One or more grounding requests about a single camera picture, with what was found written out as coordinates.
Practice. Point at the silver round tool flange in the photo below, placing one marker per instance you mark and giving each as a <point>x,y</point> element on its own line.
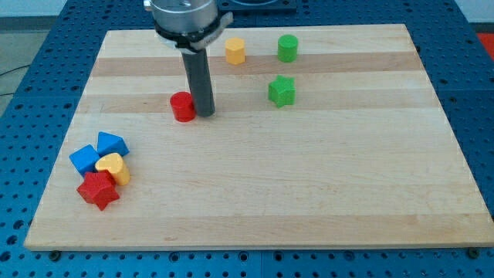
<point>188,26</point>

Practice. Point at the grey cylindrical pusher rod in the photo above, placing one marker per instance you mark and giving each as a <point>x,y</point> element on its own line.
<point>199,81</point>

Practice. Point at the green star block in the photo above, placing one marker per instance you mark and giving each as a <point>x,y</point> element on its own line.
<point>282,91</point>

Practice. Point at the blue triangle block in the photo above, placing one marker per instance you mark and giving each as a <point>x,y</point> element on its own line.
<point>110,143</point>

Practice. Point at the red star block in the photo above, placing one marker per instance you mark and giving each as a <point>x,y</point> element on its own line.
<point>98,188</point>

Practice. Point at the yellow hexagon block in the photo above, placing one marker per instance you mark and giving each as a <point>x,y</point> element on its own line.
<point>235,51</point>

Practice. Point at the red cylinder block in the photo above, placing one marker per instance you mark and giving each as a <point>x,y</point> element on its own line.
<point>182,106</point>

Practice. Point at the green cylinder block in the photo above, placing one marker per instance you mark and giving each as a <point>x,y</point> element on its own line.
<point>287,48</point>

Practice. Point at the yellow heart block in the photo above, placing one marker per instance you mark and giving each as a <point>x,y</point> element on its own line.
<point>116,166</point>

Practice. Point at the wooden board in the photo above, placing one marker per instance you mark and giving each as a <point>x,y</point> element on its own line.
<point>364,159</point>

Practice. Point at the blue cube block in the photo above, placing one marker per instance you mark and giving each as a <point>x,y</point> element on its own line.
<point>84,159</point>

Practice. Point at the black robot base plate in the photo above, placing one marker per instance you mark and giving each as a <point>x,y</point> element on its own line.
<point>257,5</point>

